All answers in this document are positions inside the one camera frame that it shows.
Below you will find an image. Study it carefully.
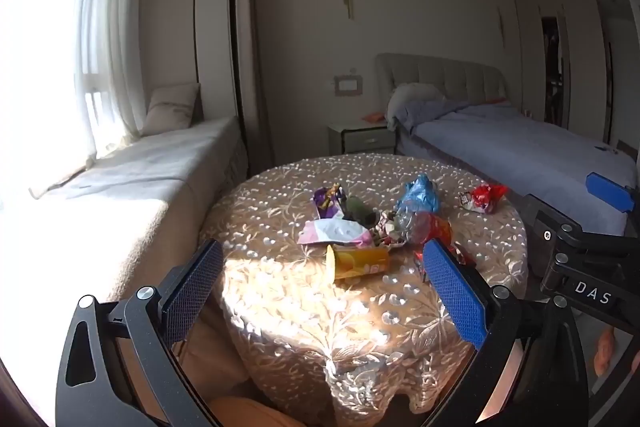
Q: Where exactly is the red snack bag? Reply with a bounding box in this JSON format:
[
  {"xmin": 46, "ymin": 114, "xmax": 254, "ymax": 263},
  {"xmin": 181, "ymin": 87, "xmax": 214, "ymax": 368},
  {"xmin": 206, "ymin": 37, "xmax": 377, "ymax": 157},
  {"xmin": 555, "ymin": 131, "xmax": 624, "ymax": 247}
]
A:
[{"xmin": 459, "ymin": 183, "xmax": 509, "ymax": 213}]

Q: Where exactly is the orange red wrapper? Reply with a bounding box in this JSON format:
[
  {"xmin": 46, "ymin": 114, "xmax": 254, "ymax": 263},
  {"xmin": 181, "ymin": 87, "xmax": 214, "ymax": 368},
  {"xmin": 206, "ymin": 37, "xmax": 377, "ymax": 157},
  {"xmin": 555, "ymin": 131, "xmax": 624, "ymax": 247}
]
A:
[{"xmin": 406, "ymin": 211, "xmax": 475, "ymax": 265}]

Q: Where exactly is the blue plastic bag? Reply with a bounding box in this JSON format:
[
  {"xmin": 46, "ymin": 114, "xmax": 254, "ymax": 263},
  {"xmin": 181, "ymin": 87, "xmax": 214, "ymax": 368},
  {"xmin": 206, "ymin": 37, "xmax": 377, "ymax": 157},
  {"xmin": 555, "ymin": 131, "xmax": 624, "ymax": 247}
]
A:
[{"xmin": 396, "ymin": 173, "xmax": 440, "ymax": 213}]

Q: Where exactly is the floral wrapper ball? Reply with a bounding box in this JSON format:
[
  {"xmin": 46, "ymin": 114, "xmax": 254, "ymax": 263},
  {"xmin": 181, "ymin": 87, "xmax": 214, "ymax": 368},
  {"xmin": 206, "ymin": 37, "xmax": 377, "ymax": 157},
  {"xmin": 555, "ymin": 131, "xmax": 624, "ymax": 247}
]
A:
[{"xmin": 370, "ymin": 210, "xmax": 407, "ymax": 249}]

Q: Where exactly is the green cylindrical object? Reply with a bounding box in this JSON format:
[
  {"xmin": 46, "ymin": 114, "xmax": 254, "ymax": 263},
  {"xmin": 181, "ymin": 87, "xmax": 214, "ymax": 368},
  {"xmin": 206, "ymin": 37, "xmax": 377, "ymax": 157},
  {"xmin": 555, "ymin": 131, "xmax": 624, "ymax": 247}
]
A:
[{"xmin": 344, "ymin": 195, "xmax": 378, "ymax": 229}]

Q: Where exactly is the purple snack wrapper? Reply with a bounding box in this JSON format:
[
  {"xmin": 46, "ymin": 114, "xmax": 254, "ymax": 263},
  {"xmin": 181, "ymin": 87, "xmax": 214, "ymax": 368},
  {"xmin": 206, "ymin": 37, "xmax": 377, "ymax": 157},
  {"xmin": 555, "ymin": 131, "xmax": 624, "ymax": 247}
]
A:
[{"xmin": 312, "ymin": 183, "xmax": 347, "ymax": 219}]

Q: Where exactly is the person's hand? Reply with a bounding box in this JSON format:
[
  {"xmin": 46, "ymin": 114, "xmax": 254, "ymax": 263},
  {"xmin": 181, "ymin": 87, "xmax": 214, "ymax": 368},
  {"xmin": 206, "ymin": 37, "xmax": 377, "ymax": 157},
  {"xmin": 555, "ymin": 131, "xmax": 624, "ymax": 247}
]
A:
[{"xmin": 593, "ymin": 325, "xmax": 615, "ymax": 377}]

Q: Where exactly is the beige window seat bench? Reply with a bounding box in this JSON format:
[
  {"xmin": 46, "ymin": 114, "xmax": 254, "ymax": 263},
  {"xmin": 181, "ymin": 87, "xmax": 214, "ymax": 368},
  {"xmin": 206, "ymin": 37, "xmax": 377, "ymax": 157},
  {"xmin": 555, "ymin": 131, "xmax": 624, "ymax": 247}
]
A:
[{"xmin": 0, "ymin": 115, "xmax": 250, "ymax": 413}]

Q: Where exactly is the beige wardrobe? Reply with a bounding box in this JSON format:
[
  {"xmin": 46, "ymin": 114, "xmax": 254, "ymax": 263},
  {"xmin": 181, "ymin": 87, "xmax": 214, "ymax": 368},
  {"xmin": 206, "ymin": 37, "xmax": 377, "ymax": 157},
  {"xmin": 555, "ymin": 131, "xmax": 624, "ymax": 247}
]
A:
[{"xmin": 514, "ymin": 0, "xmax": 632, "ymax": 143}]

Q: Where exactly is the grey upholstered bed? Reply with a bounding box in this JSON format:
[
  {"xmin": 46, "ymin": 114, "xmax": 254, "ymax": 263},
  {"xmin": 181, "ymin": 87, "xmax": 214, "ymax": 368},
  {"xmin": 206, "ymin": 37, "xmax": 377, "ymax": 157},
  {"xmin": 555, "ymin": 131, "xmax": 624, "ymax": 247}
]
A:
[{"xmin": 375, "ymin": 53, "xmax": 638, "ymax": 236}]

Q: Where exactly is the beige embroidered tablecloth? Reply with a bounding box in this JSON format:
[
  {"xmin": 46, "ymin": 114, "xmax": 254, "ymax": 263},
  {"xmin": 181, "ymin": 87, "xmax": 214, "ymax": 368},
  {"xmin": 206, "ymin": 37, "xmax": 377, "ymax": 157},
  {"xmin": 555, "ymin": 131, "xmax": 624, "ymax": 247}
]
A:
[{"xmin": 202, "ymin": 154, "xmax": 527, "ymax": 426}]

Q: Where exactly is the grey pillow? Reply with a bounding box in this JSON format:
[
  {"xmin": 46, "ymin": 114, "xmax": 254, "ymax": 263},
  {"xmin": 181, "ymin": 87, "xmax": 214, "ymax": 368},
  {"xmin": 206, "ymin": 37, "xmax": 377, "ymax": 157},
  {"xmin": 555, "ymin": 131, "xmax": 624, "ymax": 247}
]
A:
[{"xmin": 385, "ymin": 82, "xmax": 445, "ymax": 131}]

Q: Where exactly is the orange item on nightstand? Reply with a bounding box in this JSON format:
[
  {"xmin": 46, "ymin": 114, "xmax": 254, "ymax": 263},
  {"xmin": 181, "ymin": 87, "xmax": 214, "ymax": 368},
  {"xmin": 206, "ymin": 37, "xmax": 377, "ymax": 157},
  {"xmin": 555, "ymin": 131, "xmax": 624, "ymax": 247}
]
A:
[{"xmin": 362, "ymin": 113, "xmax": 386, "ymax": 124}]

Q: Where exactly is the beige cushion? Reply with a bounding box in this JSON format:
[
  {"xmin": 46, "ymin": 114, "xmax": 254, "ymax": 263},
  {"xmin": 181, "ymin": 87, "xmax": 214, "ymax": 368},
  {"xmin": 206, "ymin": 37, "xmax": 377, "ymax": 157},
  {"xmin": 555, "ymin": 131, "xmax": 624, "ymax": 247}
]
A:
[{"xmin": 141, "ymin": 83, "xmax": 200, "ymax": 136}]

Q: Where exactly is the grey bedside nightstand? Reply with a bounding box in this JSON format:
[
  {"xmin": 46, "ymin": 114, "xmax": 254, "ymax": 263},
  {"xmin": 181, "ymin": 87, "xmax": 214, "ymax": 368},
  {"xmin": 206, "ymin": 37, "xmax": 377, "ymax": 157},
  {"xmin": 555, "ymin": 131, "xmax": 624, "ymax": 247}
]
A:
[{"xmin": 328, "ymin": 120, "xmax": 396, "ymax": 156}]

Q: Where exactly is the white sheer curtain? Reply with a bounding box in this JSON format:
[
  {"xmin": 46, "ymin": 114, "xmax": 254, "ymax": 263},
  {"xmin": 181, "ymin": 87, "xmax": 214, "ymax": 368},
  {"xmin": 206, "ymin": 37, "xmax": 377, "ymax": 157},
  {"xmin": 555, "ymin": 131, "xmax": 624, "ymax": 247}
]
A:
[{"xmin": 73, "ymin": 0, "xmax": 146, "ymax": 159}]

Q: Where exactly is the framed wall switch panel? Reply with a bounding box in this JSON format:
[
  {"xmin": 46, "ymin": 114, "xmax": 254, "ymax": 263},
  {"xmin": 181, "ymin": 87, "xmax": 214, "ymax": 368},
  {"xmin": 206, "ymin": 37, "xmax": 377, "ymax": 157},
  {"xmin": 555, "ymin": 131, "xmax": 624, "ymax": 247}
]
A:
[{"xmin": 333, "ymin": 75, "xmax": 363, "ymax": 96}]

